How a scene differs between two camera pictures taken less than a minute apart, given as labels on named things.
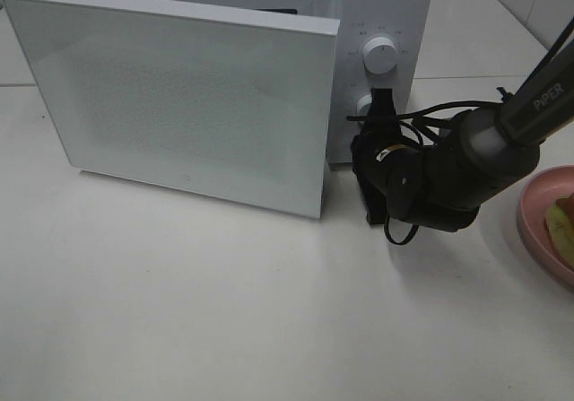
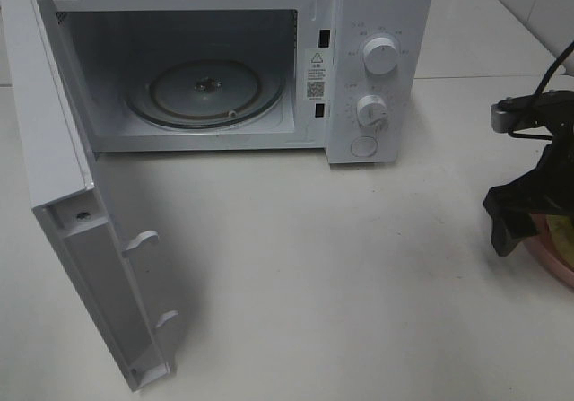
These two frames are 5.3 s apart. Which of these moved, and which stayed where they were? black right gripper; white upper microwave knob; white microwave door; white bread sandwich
Moved: white microwave door; black right gripper
Stayed: white upper microwave knob; white bread sandwich
